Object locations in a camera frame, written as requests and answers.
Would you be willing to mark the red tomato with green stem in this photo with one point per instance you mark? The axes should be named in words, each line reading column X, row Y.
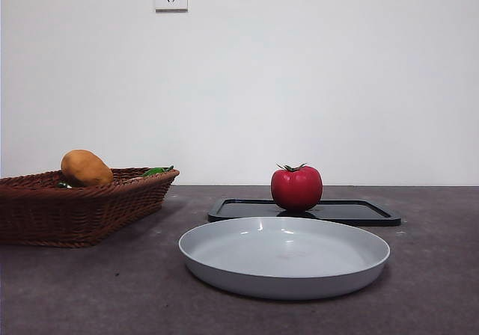
column 295, row 189

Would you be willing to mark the green chili pepper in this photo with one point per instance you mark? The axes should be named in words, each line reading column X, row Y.
column 155, row 171

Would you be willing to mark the pale grey round plate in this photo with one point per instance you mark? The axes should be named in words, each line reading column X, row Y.
column 280, row 256

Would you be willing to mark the black rectangular tray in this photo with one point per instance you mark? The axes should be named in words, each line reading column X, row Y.
column 355, row 212

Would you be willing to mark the yellow-brown potato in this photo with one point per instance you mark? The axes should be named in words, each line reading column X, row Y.
column 86, row 168

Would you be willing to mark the brown woven wicker basket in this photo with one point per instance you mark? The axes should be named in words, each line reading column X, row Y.
column 75, row 211

